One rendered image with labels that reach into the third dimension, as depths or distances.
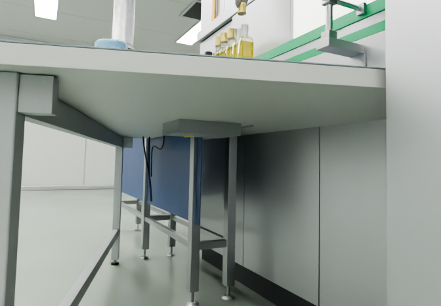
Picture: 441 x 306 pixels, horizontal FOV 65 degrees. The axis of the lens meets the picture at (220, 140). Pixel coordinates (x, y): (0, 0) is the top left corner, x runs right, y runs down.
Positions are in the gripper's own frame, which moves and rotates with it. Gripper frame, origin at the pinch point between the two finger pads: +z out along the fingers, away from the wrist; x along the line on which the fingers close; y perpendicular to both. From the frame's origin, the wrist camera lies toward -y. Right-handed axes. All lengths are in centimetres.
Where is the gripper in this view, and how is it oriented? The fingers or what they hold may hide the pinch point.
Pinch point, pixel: (241, 6)
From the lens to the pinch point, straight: 152.9
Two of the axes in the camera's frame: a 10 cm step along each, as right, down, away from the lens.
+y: -8.1, 0.3, 5.9
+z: -0.2, 10.0, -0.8
